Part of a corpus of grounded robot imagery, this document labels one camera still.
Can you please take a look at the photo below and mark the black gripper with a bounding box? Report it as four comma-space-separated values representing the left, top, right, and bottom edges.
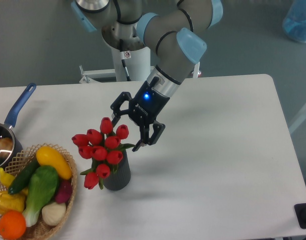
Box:
110, 81, 170, 152

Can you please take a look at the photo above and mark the red tulip bouquet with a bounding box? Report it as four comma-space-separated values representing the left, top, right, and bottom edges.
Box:
71, 117, 134, 190

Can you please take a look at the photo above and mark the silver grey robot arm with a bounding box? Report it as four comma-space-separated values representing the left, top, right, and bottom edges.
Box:
71, 0, 223, 151

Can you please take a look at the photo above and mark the dark grey ribbed vase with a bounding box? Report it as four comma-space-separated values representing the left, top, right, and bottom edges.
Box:
103, 150, 131, 191

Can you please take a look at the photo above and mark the yellow squash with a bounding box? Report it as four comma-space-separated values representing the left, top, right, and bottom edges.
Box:
36, 146, 73, 180

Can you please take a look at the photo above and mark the purple red onion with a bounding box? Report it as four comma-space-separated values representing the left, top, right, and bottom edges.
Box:
54, 180, 73, 204

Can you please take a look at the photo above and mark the green bok choy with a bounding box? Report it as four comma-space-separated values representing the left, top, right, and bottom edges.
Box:
22, 165, 59, 228

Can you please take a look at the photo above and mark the woven wicker basket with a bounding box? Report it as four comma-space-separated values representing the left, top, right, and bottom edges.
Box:
4, 143, 78, 240

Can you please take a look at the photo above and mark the white garlic bulb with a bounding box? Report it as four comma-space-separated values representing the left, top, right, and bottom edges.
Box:
41, 202, 66, 226

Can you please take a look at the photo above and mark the dark green cucumber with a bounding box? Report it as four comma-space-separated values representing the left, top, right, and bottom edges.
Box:
8, 158, 40, 195

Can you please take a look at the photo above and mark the brown bread roll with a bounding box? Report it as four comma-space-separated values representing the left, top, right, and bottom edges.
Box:
0, 137, 13, 160

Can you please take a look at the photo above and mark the yellow banana pepper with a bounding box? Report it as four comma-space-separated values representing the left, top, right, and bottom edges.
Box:
0, 167, 29, 196

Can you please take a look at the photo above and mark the yellow pumpkin gourd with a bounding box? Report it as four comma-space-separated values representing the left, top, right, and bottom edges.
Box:
0, 190, 26, 215

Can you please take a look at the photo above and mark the orange fruit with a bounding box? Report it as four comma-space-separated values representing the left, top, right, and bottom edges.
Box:
0, 210, 27, 240

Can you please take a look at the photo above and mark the black device at edge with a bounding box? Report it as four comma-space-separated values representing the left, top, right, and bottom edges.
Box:
294, 203, 306, 229

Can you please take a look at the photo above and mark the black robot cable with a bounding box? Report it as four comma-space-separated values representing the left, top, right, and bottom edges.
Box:
119, 38, 132, 82

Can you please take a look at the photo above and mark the blue handled saucepan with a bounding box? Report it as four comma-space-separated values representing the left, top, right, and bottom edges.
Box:
0, 83, 37, 169

